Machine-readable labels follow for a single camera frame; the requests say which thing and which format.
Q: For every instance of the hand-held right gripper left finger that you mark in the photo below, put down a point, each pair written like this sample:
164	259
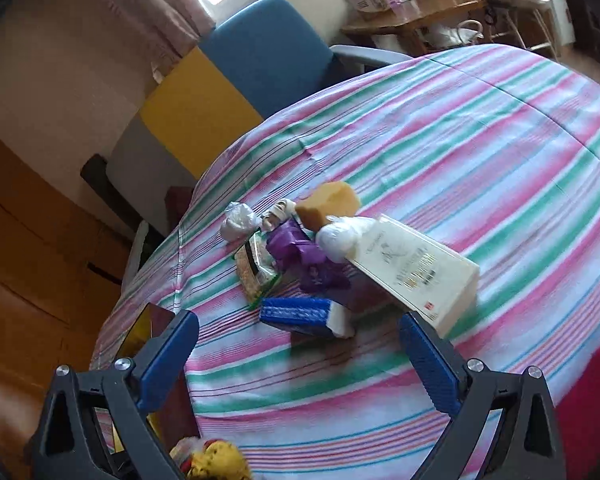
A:
165	355

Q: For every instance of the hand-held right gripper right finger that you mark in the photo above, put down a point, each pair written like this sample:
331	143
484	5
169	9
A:
430	360

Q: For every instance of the dark red storage box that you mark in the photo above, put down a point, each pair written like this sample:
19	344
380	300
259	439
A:
180	410

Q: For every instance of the white box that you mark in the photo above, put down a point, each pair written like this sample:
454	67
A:
420	275

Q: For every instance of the green snack packet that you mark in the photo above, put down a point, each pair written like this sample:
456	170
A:
252	270

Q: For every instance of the blue tissue packet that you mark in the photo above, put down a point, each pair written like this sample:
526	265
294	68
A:
300	312

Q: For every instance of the small white plastic bag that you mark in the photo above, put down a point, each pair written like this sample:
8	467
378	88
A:
237	222

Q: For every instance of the large white plastic bag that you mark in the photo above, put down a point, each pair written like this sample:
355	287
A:
337	240

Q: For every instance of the yellow plush toy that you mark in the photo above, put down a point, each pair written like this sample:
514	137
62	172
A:
220	462

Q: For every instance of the dark red cushion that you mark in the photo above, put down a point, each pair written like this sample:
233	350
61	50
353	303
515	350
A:
177	207

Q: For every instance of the purple packet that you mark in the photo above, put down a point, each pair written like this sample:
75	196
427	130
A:
305	260

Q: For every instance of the brown wooden cabinet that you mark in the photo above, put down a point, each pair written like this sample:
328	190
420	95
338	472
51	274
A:
30	260

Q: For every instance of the red cloth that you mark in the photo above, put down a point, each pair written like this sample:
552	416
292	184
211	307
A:
595	400

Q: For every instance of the white cloth roll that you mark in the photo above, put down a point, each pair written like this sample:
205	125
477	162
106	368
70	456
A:
280	212

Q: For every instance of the yellow sponge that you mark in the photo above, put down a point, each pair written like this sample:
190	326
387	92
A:
330	202

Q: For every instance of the striped bedsheet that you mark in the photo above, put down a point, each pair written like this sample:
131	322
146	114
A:
480	160

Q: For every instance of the blue armchair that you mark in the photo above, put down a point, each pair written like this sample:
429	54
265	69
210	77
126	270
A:
265	50

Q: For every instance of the wooden desk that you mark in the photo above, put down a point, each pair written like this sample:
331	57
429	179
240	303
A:
405	17

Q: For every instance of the wooden shelf rack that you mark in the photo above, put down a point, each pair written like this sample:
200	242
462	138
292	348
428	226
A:
520	0

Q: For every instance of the white cabinet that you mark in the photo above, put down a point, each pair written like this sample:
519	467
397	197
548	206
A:
560	5

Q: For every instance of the white bed rail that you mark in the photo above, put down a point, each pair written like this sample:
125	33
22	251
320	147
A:
135	252

